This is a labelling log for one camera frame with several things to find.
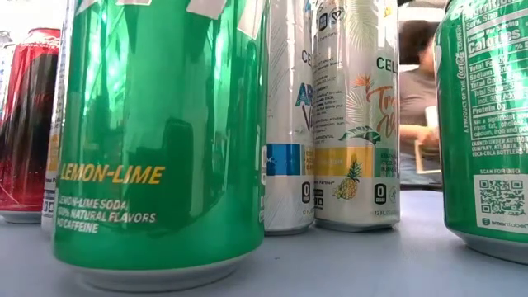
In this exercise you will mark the white Celsius Arctic can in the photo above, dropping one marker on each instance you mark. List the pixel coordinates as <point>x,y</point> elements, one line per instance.
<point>288,123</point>

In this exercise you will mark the blue silver Red Bull can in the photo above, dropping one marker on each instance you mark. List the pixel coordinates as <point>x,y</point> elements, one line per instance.
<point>5,74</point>

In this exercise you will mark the green Sprite can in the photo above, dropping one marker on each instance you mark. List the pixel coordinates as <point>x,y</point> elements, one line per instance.
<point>486,123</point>
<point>156,123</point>

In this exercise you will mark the blue table mat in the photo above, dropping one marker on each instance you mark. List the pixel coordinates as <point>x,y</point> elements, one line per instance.
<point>350,264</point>

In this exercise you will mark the white paper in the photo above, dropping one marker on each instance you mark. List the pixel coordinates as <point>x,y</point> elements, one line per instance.
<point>431,116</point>

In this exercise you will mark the red Coca-Cola can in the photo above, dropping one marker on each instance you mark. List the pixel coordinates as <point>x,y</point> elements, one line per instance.
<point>24,123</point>

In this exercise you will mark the black metal table frame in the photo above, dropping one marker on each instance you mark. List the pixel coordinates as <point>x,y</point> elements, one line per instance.
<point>420,187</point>

